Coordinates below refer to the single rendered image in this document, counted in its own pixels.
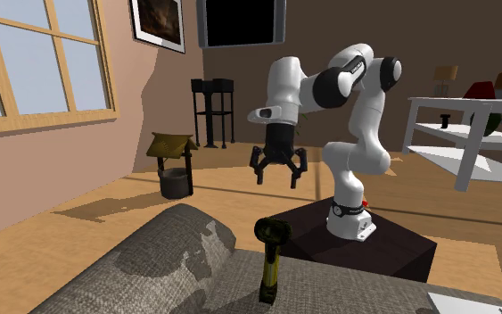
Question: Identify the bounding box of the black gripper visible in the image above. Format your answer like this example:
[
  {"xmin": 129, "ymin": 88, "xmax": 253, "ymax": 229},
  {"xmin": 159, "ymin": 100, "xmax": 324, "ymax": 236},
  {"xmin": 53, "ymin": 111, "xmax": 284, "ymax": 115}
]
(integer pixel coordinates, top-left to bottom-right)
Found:
[{"xmin": 249, "ymin": 123, "xmax": 309, "ymax": 190}]

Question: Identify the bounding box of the black tall side stand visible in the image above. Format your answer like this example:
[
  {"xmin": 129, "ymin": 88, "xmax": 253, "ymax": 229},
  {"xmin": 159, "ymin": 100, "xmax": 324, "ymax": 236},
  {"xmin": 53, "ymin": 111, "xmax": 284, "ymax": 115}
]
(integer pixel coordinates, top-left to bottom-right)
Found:
[{"xmin": 190, "ymin": 78, "xmax": 236, "ymax": 150}]

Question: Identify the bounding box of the wishing well decoration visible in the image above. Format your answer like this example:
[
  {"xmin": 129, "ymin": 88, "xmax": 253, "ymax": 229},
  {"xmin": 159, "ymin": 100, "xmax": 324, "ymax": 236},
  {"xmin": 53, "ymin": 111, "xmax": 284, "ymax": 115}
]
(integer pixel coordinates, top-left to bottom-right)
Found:
[{"xmin": 145, "ymin": 131, "xmax": 200, "ymax": 201}]

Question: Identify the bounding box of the dark robot stand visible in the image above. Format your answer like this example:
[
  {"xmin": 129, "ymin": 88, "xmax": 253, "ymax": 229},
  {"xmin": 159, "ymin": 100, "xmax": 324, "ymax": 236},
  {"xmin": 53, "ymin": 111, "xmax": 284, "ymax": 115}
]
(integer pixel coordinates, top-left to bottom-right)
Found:
[{"xmin": 267, "ymin": 197, "xmax": 439, "ymax": 284}]

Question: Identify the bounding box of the grey framed television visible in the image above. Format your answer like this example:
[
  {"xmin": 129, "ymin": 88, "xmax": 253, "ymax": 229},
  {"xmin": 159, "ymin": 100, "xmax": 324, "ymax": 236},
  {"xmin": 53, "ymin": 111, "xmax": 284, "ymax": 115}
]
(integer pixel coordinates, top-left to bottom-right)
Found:
[{"xmin": 195, "ymin": 0, "xmax": 287, "ymax": 49}]

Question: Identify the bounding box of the grey fabric sofa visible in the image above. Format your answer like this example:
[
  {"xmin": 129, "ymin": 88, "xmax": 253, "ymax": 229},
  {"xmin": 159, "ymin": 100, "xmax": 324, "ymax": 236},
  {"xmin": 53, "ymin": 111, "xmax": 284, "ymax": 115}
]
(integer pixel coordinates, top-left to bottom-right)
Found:
[{"xmin": 29, "ymin": 202, "xmax": 502, "ymax": 314}]

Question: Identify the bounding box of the white shelf table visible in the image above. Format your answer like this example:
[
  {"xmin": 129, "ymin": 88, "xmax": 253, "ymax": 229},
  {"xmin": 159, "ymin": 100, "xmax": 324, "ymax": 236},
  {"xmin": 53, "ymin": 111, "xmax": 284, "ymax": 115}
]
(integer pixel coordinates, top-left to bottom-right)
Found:
[{"xmin": 401, "ymin": 34, "xmax": 502, "ymax": 193}]

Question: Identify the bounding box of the white flat object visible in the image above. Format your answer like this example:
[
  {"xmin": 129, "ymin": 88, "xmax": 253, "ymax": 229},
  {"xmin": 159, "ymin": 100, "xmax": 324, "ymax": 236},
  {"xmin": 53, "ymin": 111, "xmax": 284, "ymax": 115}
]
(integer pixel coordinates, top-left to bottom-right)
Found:
[{"xmin": 426, "ymin": 292, "xmax": 502, "ymax": 314}]

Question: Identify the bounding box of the framed wall picture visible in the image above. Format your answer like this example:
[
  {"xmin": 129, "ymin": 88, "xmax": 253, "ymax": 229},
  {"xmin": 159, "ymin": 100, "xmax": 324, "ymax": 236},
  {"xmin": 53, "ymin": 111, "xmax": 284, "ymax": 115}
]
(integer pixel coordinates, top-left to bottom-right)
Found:
[{"xmin": 128, "ymin": 0, "xmax": 186, "ymax": 54}]

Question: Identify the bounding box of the wooden frame window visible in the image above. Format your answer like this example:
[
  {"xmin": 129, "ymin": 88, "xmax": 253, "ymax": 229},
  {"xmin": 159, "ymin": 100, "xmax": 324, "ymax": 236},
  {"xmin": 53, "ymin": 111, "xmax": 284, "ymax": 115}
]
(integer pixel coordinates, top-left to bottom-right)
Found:
[{"xmin": 0, "ymin": 0, "xmax": 119, "ymax": 136}]

